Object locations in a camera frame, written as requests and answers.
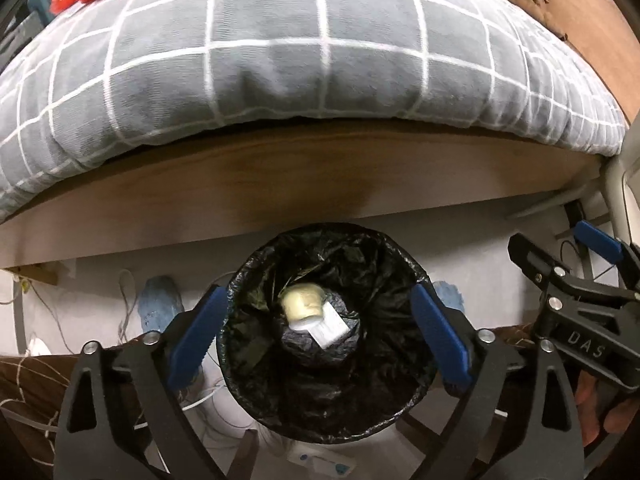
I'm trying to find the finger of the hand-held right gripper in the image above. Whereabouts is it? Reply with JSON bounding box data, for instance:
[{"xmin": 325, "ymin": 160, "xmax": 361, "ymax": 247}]
[
  {"xmin": 507, "ymin": 234, "xmax": 631, "ymax": 311},
  {"xmin": 574, "ymin": 220, "xmax": 640, "ymax": 293}
]

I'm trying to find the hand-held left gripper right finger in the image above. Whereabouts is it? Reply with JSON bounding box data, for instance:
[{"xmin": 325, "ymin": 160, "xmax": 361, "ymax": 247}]
[{"xmin": 409, "ymin": 284, "xmax": 587, "ymax": 480}]

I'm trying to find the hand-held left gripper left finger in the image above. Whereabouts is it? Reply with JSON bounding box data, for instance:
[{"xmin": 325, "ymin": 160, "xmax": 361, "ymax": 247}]
[{"xmin": 52, "ymin": 285, "xmax": 231, "ymax": 480}]

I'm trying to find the trash bin with black liner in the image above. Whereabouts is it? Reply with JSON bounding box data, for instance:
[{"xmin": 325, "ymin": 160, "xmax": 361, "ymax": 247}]
[{"xmin": 217, "ymin": 222, "xmax": 433, "ymax": 443}]

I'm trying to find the person's right hand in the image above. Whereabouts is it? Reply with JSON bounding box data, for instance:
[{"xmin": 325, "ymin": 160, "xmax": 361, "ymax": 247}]
[{"xmin": 574, "ymin": 374, "xmax": 637, "ymax": 442}]

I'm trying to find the blue fuzzy slipper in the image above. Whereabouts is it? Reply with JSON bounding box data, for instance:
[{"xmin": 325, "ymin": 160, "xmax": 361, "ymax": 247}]
[
  {"xmin": 432, "ymin": 280, "xmax": 469, "ymax": 322},
  {"xmin": 137, "ymin": 276, "xmax": 185, "ymax": 335}
]

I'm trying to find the brown patterned cloth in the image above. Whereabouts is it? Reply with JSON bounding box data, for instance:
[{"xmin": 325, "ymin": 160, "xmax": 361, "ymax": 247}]
[
  {"xmin": 0, "ymin": 355, "xmax": 151, "ymax": 480},
  {"xmin": 492, "ymin": 326, "xmax": 543, "ymax": 353}
]

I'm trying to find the white crumpled paper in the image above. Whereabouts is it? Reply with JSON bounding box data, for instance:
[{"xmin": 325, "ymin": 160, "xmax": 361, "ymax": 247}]
[{"xmin": 290, "ymin": 302, "xmax": 349, "ymax": 352}]

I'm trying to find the grey checked bed sheet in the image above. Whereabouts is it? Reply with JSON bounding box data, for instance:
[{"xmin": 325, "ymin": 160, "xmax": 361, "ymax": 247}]
[{"xmin": 0, "ymin": 0, "xmax": 628, "ymax": 223}]

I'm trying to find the teal chair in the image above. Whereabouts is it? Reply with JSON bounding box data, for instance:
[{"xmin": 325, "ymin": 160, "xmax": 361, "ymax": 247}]
[{"xmin": 22, "ymin": 0, "xmax": 56, "ymax": 28}]

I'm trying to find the thin black floor cable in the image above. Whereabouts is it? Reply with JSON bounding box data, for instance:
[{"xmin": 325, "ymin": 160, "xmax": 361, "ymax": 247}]
[{"xmin": 559, "ymin": 239, "xmax": 603, "ymax": 283}]

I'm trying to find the beige furniture frame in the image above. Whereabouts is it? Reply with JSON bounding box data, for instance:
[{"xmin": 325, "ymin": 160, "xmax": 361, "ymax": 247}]
[{"xmin": 599, "ymin": 150, "xmax": 640, "ymax": 243}]

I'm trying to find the wooden bed frame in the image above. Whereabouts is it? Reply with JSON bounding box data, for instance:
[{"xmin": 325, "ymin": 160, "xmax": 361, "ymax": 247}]
[{"xmin": 0, "ymin": 0, "xmax": 633, "ymax": 281}]

